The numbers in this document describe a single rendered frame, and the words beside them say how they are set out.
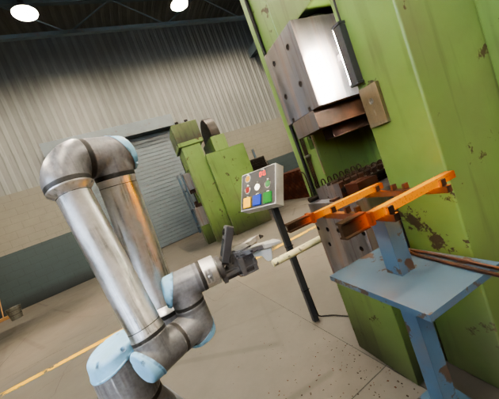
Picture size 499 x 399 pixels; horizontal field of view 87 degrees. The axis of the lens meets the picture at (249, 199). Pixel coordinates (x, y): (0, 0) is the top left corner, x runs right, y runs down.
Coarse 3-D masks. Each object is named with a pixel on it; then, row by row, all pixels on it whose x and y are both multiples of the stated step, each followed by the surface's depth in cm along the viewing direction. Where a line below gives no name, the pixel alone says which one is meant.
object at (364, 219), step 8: (440, 176) 77; (448, 176) 78; (424, 184) 75; (432, 184) 75; (408, 192) 73; (416, 192) 73; (424, 192) 74; (392, 200) 71; (400, 200) 71; (408, 200) 72; (376, 208) 69; (384, 208) 69; (352, 216) 67; (360, 216) 67; (368, 216) 66; (376, 216) 68; (336, 224) 66; (344, 224) 64; (352, 224) 66; (360, 224) 67; (368, 224) 67; (344, 232) 65; (352, 232) 66; (360, 232) 66
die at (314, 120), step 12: (324, 108) 127; (336, 108) 129; (348, 108) 131; (360, 108) 134; (300, 120) 136; (312, 120) 127; (324, 120) 126; (336, 120) 129; (300, 132) 140; (312, 132) 131
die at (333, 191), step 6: (366, 168) 140; (372, 168) 135; (354, 174) 137; (360, 174) 132; (366, 174) 133; (384, 174) 138; (336, 180) 133; (342, 180) 131; (348, 180) 129; (378, 180) 136; (324, 186) 138; (330, 186) 134; (336, 186) 130; (342, 186) 128; (318, 192) 145; (324, 192) 140; (330, 192) 136; (336, 192) 132; (342, 192) 128; (324, 198) 142; (330, 198) 137
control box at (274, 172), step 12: (264, 168) 179; (276, 168) 172; (252, 180) 186; (264, 180) 177; (276, 180) 169; (252, 192) 183; (276, 192) 167; (252, 204) 181; (264, 204) 172; (276, 204) 167
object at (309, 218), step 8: (376, 184) 99; (360, 192) 96; (368, 192) 97; (344, 200) 94; (352, 200) 95; (328, 208) 92; (336, 208) 93; (304, 216) 90; (312, 216) 89; (320, 216) 91; (288, 224) 87; (296, 224) 89; (304, 224) 89; (288, 232) 88
